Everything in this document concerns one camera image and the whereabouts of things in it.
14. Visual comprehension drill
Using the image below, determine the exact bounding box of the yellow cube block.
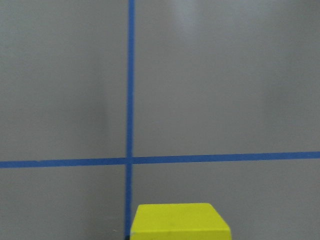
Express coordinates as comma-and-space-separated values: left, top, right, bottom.
129, 203, 232, 240

